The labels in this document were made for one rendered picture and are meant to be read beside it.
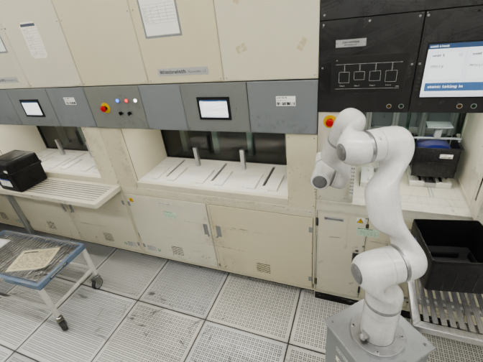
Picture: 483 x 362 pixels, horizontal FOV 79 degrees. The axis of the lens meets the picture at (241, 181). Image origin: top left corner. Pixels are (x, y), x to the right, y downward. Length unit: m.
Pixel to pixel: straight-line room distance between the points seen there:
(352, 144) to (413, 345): 0.81
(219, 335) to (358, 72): 1.80
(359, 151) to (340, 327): 0.74
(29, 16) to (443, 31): 2.21
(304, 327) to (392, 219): 1.41
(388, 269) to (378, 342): 0.37
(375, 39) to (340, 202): 0.85
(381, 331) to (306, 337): 1.02
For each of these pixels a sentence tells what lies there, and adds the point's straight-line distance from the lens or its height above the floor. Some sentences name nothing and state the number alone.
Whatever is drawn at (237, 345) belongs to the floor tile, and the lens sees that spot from 2.21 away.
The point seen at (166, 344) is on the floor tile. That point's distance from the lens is 2.33.
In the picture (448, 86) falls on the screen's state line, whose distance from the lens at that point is 1.55.
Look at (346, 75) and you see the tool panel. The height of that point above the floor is 1.57.
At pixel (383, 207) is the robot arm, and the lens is 0.98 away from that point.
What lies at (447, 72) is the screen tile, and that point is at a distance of 1.54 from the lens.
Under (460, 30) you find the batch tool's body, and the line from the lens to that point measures 1.52.
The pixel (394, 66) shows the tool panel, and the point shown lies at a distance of 1.50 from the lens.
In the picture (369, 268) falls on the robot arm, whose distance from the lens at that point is 1.01.
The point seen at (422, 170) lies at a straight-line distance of 1.98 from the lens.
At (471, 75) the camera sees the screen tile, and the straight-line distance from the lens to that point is 1.56.
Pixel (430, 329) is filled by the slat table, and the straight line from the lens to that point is 1.45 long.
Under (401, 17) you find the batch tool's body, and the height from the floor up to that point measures 1.79.
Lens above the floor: 1.89
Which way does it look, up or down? 30 degrees down
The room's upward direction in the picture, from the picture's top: 7 degrees counter-clockwise
